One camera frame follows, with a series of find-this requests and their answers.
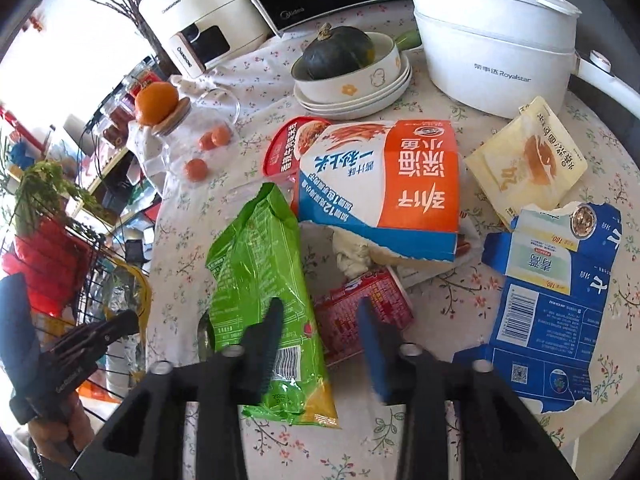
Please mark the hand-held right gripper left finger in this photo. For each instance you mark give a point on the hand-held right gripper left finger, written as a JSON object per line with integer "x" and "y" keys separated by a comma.
{"x": 262, "y": 355}

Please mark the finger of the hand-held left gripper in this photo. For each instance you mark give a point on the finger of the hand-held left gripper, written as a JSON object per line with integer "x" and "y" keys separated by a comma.
{"x": 112, "y": 324}

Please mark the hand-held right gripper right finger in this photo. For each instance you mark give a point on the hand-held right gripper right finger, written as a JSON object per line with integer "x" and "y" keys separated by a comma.
{"x": 375, "y": 355}

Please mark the red instant noodle cup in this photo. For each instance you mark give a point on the red instant noodle cup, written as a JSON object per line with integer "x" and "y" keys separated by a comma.
{"x": 350, "y": 305}

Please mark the green snack bag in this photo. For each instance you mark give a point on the green snack bag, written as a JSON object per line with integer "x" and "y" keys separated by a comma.
{"x": 250, "y": 260}

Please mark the white tissue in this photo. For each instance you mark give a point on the white tissue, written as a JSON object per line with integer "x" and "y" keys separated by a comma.
{"x": 350, "y": 255}

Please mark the orange and white snack bag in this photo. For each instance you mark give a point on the orange and white snack bag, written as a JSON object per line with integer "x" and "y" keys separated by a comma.
{"x": 380, "y": 185}

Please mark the blue torn carton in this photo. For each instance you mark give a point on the blue torn carton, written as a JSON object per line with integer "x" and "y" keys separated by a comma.
{"x": 540, "y": 310}

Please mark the yellow torn packet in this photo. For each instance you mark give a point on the yellow torn packet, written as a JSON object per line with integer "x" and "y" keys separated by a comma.
{"x": 520, "y": 170}

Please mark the person's left hand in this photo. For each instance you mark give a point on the person's left hand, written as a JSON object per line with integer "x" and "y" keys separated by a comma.
{"x": 47, "y": 432}

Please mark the yellow bag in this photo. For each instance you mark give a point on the yellow bag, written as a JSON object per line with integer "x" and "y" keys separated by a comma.
{"x": 142, "y": 290}

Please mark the dark blue cloth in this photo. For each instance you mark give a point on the dark blue cloth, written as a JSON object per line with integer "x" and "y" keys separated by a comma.
{"x": 15, "y": 320}

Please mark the red bag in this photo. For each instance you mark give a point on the red bag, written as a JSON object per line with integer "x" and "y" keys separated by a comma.
{"x": 45, "y": 265}

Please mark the green plant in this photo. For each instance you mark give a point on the green plant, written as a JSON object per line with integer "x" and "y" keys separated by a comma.
{"x": 45, "y": 180}

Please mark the small orange tomato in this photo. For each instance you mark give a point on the small orange tomato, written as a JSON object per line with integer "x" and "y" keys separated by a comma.
{"x": 204, "y": 142}
{"x": 196, "y": 169}
{"x": 220, "y": 135}

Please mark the red instant noodle bowl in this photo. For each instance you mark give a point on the red instant noodle bowl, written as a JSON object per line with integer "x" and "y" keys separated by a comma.
{"x": 282, "y": 147}

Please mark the glass jar with cork lid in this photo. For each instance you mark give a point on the glass jar with cork lid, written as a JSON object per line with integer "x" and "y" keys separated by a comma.
{"x": 192, "y": 127}

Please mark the orange fruit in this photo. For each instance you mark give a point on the orange fruit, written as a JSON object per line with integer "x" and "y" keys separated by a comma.
{"x": 156, "y": 104}

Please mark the white plate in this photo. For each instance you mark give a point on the white plate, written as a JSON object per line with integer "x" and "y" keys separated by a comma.
{"x": 360, "y": 114}
{"x": 402, "y": 77}

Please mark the flower print bowl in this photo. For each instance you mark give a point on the flower print bowl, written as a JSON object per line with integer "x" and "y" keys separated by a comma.
{"x": 350, "y": 87}

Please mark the dark green pumpkin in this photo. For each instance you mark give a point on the dark green pumpkin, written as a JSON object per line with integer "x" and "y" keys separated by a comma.
{"x": 330, "y": 55}

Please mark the white electric pot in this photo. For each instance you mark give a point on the white electric pot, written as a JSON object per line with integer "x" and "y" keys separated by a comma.
{"x": 480, "y": 70}

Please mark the green cucumber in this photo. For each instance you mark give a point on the green cucumber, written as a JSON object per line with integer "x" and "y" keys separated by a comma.
{"x": 410, "y": 38}

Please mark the dried branches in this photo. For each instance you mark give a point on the dried branches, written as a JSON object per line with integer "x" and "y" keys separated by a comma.
{"x": 117, "y": 2}

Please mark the white air fryer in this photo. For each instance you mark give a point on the white air fryer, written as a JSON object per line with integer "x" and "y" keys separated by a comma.
{"x": 200, "y": 5}

